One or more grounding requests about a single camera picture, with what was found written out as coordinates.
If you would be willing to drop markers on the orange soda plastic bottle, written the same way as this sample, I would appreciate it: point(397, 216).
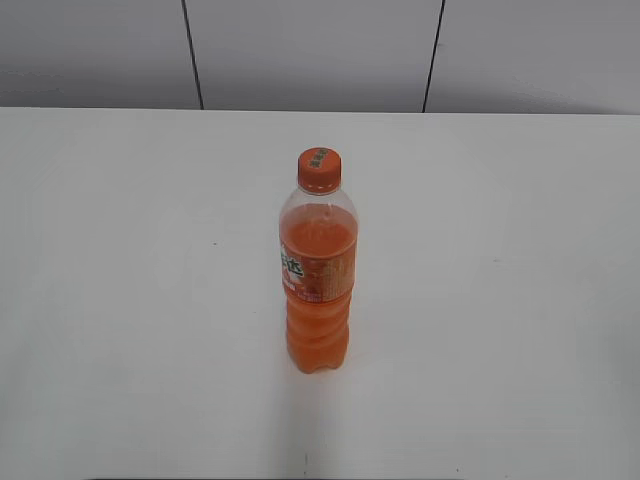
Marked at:
point(318, 244)

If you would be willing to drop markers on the orange bottle cap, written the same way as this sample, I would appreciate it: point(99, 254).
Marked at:
point(319, 170)

